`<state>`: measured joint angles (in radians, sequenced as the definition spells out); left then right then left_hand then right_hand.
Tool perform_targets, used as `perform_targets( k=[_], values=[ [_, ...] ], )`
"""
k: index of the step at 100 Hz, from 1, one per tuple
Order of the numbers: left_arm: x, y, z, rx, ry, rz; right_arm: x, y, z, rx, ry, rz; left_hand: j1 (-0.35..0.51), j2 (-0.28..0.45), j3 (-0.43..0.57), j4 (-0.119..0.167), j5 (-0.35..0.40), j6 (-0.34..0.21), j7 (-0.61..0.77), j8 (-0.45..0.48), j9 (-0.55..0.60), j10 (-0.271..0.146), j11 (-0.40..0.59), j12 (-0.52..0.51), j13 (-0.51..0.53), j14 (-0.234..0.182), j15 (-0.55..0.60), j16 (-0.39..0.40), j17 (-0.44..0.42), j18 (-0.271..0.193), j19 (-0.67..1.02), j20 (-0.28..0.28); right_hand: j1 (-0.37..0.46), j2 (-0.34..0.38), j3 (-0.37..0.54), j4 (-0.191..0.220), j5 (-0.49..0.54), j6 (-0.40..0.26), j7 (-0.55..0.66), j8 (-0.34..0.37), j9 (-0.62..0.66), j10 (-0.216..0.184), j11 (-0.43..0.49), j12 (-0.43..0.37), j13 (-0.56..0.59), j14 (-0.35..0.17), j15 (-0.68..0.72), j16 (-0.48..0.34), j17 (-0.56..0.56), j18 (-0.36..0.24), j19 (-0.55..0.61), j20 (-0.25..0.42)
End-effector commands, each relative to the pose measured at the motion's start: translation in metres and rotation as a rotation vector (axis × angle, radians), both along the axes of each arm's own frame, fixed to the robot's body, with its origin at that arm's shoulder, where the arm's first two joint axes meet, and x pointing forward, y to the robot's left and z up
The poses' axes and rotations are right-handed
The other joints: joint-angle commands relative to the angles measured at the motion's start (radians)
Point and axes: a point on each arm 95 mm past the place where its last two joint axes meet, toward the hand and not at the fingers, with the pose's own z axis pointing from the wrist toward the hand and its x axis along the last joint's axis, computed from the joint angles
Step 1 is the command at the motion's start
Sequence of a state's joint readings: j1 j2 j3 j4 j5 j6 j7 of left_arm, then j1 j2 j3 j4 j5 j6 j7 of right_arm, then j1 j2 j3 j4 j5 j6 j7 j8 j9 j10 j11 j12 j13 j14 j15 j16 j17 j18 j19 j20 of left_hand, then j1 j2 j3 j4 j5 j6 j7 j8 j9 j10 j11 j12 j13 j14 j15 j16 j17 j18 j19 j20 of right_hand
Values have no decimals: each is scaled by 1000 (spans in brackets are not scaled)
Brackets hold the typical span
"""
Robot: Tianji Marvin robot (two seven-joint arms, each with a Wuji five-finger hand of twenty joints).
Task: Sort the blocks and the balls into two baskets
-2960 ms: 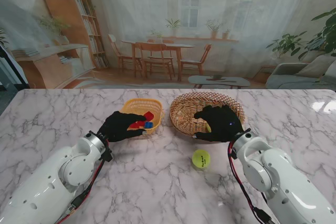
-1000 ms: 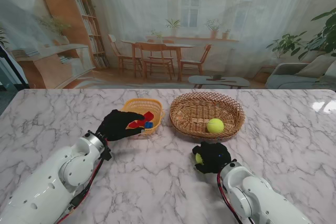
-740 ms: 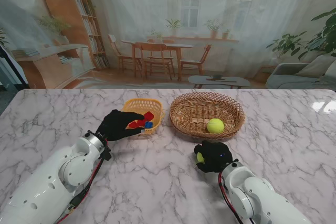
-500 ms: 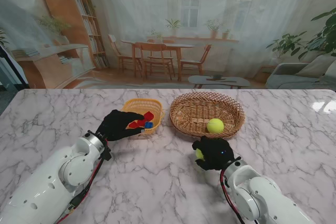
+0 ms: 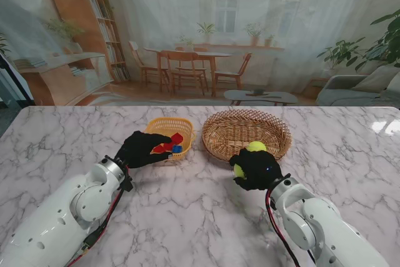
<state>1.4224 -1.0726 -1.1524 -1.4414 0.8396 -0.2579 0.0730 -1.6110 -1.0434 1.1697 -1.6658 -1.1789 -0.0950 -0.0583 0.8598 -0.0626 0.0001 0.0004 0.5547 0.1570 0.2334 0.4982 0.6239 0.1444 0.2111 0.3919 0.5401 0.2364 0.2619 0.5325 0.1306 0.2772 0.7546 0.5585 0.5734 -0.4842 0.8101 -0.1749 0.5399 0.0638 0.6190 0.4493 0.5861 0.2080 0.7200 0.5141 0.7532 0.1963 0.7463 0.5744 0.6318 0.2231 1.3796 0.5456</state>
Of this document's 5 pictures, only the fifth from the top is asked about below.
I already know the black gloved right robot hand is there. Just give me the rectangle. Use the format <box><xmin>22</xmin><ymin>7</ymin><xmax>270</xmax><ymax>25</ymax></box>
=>
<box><xmin>229</xmin><ymin>148</ymin><xmax>285</xmax><ymax>192</ymax></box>

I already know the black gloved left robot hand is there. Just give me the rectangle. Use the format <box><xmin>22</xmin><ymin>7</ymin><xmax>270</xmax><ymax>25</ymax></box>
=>
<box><xmin>114</xmin><ymin>131</ymin><xmax>174</xmax><ymax>169</ymax></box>

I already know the brown wicker basket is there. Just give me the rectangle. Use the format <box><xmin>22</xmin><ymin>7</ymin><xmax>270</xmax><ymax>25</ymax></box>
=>
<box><xmin>201</xmin><ymin>109</ymin><xmax>292</xmax><ymax>163</ymax></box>

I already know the yellow plastic basket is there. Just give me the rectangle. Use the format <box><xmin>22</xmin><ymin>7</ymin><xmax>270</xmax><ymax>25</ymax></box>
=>
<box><xmin>144</xmin><ymin>117</ymin><xmax>197</xmax><ymax>160</ymax></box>

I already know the black stand pole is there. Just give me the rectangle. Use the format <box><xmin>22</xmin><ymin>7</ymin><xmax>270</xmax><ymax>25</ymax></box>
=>
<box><xmin>0</xmin><ymin>51</ymin><xmax>35</xmax><ymax>105</ymax></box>

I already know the printed room scene backdrop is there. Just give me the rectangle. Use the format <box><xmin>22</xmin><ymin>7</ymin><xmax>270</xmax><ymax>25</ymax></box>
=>
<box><xmin>0</xmin><ymin>0</ymin><xmax>400</xmax><ymax>107</ymax></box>

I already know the red black right arm cable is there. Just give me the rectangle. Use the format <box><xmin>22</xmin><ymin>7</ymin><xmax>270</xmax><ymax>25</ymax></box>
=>
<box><xmin>265</xmin><ymin>187</ymin><xmax>316</xmax><ymax>267</ymax></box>

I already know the red black arm cable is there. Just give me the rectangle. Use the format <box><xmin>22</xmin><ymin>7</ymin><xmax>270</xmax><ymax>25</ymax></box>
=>
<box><xmin>65</xmin><ymin>179</ymin><xmax>134</xmax><ymax>267</ymax></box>
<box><xmin>265</xmin><ymin>187</ymin><xmax>316</xmax><ymax>267</ymax></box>

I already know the red black left arm cable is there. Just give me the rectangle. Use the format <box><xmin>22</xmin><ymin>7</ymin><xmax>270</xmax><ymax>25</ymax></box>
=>
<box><xmin>65</xmin><ymin>179</ymin><xmax>134</xmax><ymax>267</ymax></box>

